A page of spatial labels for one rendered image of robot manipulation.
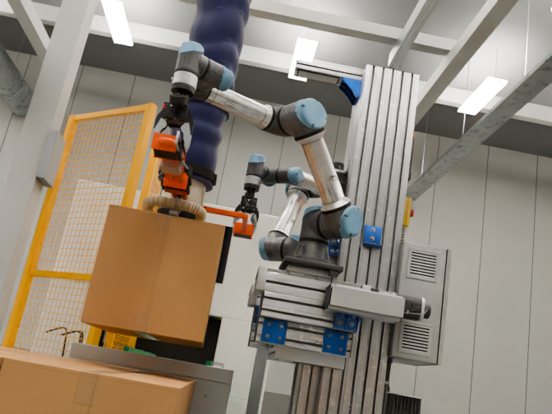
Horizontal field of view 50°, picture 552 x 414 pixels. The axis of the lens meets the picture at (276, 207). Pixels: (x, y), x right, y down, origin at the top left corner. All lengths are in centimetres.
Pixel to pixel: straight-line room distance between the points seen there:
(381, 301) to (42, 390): 119
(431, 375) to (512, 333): 189
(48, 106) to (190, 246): 198
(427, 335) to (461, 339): 1005
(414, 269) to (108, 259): 120
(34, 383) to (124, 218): 78
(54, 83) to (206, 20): 152
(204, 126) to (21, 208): 156
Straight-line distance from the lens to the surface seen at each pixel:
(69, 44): 398
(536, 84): 808
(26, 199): 365
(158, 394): 142
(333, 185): 219
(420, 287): 249
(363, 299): 214
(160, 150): 178
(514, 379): 1293
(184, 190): 214
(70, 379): 145
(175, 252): 204
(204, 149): 235
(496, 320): 1285
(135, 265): 204
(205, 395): 268
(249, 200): 262
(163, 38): 1110
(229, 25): 257
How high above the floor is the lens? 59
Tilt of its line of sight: 16 degrees up
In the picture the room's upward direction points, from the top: 10 degrees clockwise
